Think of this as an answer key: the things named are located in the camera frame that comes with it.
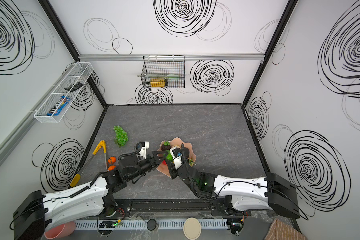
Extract black wire wall basket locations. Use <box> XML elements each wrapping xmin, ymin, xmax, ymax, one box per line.
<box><xmin>138</xmin><ymin>55</ymin><xmax>186</xmax><ymax>88</ymax></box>

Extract green fake grapes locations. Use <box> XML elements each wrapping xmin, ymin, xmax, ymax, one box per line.
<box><xmin>114</xmin><ymin>126</ymin><xmax>129</xmax><ymax>148</ymax></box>

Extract white cable duct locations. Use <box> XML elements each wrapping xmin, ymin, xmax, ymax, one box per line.
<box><xmin>75</xmin><ymin>219</ymin><xmax>228</xmax><ymax>231</ymax></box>

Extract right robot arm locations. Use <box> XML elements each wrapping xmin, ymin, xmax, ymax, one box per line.
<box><xmin>165</xmin><ymin>145</ymin><xmax>301</xmax><ymax>219</ymax></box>

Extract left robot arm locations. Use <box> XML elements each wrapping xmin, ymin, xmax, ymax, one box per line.
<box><xmin>10</xmin><ymin>142</ymin><xmax>168</xmax><ymax>240</ymax></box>

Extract cream round lid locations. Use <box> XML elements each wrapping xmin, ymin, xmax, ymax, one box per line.
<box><xmin>183</xmin><ymin>218</ymin><xmax>202</xmax><ymax>240</ymax></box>

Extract pink scalloped fruit bowl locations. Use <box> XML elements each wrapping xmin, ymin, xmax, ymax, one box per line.
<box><xmin>157</xmin><ymin>137</ymin><xmax>197</xmax><ymax>177</ymax></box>

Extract dark fake mangosteen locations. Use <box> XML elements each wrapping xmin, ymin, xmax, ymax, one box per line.
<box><xmin>161</xmin><ymin>141</ymin><xmax>172</xmax><ymax>152</ymax></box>

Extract blue candy packet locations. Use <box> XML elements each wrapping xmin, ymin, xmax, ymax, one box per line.
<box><xmin>47</xmin><ymin>96</ymin><xmax>71</xmax><ymax>116</ymax></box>

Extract black round cap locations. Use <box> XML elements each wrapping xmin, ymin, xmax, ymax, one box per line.
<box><xmin>147</xmin><ymin>219</ymin><xmax>158</xmax><ymax>231</ymax></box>

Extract green fake lime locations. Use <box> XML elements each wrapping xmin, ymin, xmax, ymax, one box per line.
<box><xmin>166</xmin><ymin>154</ymin><xmax>173</xmax><ymax>162</ymax></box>

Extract striped brown cloth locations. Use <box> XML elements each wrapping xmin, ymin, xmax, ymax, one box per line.
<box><xmin>264</xmin><ymin>219</ymin><xmax>307</xmax><ymax>240</ymax></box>

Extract black remote control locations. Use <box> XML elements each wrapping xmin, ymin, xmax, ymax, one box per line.
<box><xmin>65</xmin><ymin>82</ymin><xmax>84</xmax><ymax>93</ymax></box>

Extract yellow kitchen tongs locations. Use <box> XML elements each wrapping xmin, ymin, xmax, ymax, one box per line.
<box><xmin>69</xmin><ymin>140</ymin><xmax>107</xmax><ymax>188</ymax></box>

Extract pink plastic cup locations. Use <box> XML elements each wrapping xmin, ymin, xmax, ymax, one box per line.
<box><xmin>44</xmin><ymin>222</ymin><xmax>76</xmax><ymax>240</ymax></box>

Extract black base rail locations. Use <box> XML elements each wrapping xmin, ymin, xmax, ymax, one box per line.
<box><xmin>115</xmin><ymin>197</ymin><xmax>252</xmax><ymax>218</ymax></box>

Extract yellow sponge in basket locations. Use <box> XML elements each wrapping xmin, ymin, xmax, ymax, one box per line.
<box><xmin>150</xmin><ymin>78</ymin><xmax>167</xmax><ymax>88</ymax></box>

